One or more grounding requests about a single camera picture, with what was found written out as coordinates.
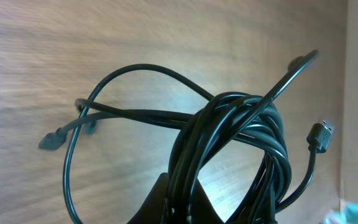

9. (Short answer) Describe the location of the black USB cable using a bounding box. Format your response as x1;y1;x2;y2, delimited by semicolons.
166;91;335;224

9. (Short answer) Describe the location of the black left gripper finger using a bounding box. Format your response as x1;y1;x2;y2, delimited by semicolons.
127;172;223;224

